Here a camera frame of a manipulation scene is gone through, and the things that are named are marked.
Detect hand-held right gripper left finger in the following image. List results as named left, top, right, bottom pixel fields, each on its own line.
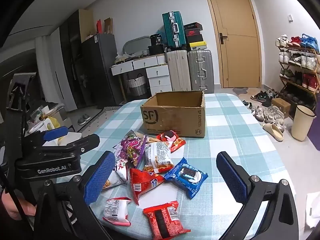
left=34, top=151, right=116, bottom=240

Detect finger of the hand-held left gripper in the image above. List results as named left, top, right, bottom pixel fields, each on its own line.
left=24, top=126, right=69, bottom=152
left=39, top=133, right=101, bottom=159

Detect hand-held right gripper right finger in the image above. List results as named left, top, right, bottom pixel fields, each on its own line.
left=216, top=151, right=299, bottom=240

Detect white red snack packet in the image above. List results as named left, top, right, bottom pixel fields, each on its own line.
left=101, top=159, right=129, bottom=190

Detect white pink snack packet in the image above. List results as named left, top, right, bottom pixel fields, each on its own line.
left=102, top=197, right=132, bottom=227

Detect purple candy bag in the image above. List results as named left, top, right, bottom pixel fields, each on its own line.
left=114, top=129, right=146, bottom=168

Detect red chip packet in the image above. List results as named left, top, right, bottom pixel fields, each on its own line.
left=129, top=167, right=165, bottom=205

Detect blue cookie packet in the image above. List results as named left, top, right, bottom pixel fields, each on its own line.
left=164, top=157, right=208, bottom=200

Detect purple white snack bag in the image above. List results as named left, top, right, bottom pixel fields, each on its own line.
left=136, top=136, right=148, bottom=169

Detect white noodle snack packet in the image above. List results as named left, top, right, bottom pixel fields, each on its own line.
left=144, top=141, right=174, bottom=174

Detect small red cartoon packet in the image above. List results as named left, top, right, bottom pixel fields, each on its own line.
left=156, top=130, right=187, bottom=153

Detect red cookie packet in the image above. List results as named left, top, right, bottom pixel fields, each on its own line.
left=143, top=200, right=192, bottom=240

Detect brown cardboard box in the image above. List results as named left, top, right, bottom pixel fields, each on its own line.
left=140, top=91, right=206, bottom=138

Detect person's left hand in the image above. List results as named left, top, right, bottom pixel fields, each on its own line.
left=0, top=192, right=35, bottom=220

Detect white side table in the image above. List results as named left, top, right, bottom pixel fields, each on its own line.
left=57, top=132, right=83, bottom=147

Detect black white patterned rug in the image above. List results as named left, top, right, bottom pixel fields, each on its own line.
left=75, top=105, right=122, bottom=133

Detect blue checked tablecloth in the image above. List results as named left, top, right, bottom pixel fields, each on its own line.
left=54, top=93, right=297, bottom=240

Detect beige foam slide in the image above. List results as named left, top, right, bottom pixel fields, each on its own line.
left=262, top=123, right=284, bottom=142

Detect dark grey refrigerator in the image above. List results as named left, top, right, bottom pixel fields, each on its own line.
left=80, top=33, right=125, bottom=108

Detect pile of sneakers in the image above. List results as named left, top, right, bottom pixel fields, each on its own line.
left=241, top=90, right=285, bottom=130

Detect dark wardrobe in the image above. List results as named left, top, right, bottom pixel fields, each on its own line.
left=59, top=9, right=97, bottom=110

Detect woven laundry basket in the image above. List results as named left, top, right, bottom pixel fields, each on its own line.
left=126, top=74, right=148, bottom=96

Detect small cardboard carton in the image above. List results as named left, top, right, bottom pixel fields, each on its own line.
left=271, top=97, right=292, bottom=119

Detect irregular door mat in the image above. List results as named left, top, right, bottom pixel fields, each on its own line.
left=232, top=87, right=255, bottom=95

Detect beige waste bin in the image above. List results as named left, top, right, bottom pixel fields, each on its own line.
left=291, top=105, right=316, bottom=141

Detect white drawer desk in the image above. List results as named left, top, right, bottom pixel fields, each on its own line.
left=111, top=54, right=173, bottom=100

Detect grey suitcase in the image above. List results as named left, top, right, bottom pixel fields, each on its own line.
left=187, top=49, right=215, bottom=93

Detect grey framed mirror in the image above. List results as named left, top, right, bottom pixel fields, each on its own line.
left=122, top=36, right=152, bottom=55

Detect beige suitcase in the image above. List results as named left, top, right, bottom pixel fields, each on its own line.
left=166, top=50, right=192, bottom=92

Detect black storage container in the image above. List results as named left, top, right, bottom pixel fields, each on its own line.
left=148, top=45, right=165, bottom=55

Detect black supplement jar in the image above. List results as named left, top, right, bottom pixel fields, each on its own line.
left=150, top=34, right=164, bottom=47

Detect rows of racked shoes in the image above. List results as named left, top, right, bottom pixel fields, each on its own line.
left=275, top=34, right=320, bottom=105

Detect wooden shoe rack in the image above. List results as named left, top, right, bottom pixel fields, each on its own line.
left=275, top=34, right=320, bottom=120

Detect wooden door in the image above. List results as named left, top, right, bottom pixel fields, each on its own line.
left=202, top=0, right=269, bottom=88

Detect yellow shoe box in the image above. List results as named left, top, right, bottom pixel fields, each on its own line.
left=189, top=41, right=208, bottom=51

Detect plain black shoe box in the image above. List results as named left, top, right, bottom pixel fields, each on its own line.
left=186, top=34, right=204, bottom=43

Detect teal suitcase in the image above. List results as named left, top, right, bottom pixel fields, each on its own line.
left=162, top=11, right=187, bottom=48

